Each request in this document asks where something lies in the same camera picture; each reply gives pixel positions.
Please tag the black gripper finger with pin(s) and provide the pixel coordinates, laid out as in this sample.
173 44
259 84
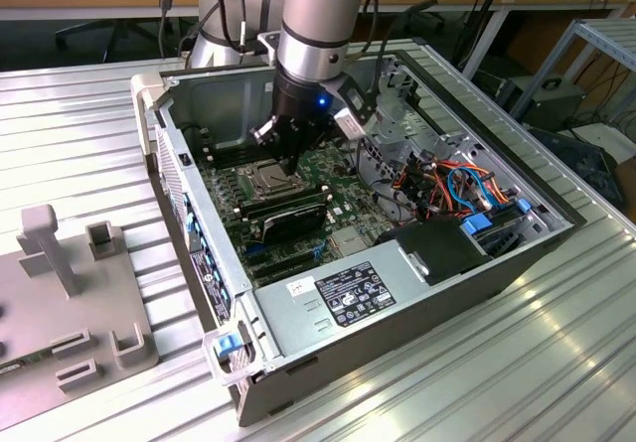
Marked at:
293 161
263 134

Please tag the silver CPU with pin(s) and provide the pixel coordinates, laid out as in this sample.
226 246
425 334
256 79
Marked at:
270 176

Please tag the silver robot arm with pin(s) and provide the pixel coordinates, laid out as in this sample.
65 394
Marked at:
318 15

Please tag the black RAM stick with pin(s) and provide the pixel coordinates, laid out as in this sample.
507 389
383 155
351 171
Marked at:
283 198

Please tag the black RAM slot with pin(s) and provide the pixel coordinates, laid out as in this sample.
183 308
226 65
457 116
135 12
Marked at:
223 160
223 146

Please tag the black graphics card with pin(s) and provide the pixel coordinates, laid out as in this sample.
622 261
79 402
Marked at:
293 221

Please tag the green motherboard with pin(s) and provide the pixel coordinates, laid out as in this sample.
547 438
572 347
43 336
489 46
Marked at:
348 198

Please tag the small blue expansion slot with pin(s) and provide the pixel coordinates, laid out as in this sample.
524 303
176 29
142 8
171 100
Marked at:
256 249

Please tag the silver drive cage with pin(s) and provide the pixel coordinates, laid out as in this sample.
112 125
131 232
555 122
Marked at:
392 131

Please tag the silver chipset heatsink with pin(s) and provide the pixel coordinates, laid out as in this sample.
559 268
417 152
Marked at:
350 241

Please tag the black expansion slot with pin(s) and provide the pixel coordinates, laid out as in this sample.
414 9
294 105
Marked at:
285 270
278 258

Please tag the silver power supply unit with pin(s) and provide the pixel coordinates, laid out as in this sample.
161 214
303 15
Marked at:
298 323

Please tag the black plastic shroud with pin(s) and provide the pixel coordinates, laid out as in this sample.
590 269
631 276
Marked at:
437 255

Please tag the blue disk carrier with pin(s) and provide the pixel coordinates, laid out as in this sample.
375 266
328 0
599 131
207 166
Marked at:
476 226

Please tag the blue case latch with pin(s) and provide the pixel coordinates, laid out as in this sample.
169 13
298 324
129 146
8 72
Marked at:
226 346

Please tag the open PC case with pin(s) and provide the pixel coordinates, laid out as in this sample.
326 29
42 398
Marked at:
397 338

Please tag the small blue clip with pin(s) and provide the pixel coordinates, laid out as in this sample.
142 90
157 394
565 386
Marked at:
523 205

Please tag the grey parts rack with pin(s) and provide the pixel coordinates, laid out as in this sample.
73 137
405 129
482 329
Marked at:
49 308

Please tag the grey metal shelf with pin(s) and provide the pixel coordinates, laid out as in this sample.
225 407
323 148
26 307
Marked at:
603 32

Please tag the green RAM stick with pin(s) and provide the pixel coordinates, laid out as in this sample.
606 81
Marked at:
11 368

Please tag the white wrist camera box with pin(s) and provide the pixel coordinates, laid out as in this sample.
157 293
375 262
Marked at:
350 123

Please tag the black camera bracket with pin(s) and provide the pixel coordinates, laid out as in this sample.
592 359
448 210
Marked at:
355 97

